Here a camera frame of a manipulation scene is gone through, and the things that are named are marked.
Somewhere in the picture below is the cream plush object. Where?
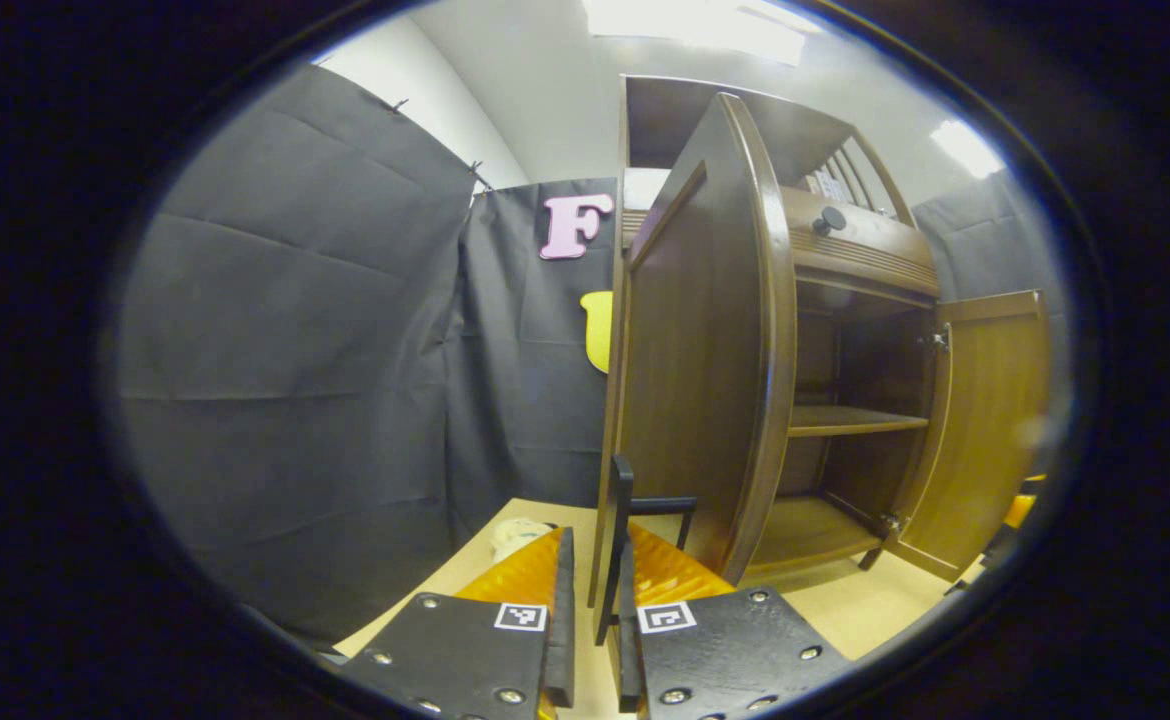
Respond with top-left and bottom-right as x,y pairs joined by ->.
491,517 -> 557,564

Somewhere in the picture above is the small ceiling light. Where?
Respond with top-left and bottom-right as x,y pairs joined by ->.
930,118 -> 1007,182

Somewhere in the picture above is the wooden cabinet door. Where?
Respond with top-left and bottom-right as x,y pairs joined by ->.
588,92 -> 799,646
885,289 -> 1054,584

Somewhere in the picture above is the wooden double-door shoe cabinet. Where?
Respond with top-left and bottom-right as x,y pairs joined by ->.
605,75 -> 946,578

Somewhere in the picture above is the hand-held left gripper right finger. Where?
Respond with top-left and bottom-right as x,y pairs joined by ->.
610,520 -> 851,720

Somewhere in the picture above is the wooden drawer with black knob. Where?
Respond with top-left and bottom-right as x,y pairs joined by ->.
621,185 -> 942,300

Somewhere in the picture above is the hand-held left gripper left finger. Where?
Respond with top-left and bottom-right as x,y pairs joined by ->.
340,527 -> 578,720

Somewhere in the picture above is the large ceiling light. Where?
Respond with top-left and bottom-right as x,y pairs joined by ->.
583,0 -> 808,67

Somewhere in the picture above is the black backdrop cloth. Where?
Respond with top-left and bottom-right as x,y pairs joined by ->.
110,62 -> 1071,647

